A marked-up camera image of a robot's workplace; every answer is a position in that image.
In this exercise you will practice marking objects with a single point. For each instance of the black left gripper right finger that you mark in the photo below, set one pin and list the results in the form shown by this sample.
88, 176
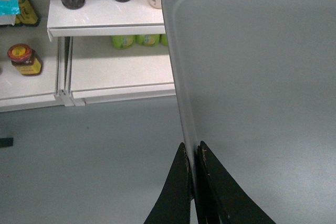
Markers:
220, 199

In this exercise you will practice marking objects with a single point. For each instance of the green bottle row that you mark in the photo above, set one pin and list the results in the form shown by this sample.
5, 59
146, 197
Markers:
127, 41

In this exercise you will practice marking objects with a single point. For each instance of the white middle shelf board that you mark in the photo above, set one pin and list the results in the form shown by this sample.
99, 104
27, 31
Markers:
104, 18

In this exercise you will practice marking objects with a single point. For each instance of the red lid sauce jar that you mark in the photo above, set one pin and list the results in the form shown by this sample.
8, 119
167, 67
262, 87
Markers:
26, 61

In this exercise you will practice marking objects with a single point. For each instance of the white bottom shelf board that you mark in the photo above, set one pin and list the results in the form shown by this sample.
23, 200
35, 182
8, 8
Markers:
81, 70

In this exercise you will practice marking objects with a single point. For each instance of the yellow lid sauce jar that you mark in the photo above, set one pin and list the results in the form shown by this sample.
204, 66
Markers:
28, 16

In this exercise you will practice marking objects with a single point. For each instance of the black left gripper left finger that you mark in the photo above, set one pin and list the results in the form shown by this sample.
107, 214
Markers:
174, 202

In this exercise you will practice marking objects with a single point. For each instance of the white shelf board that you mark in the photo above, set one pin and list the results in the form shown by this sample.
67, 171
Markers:
104, 18
81, 70

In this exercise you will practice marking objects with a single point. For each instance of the grey rectangular serving tray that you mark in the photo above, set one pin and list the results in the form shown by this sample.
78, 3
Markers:
255, 80

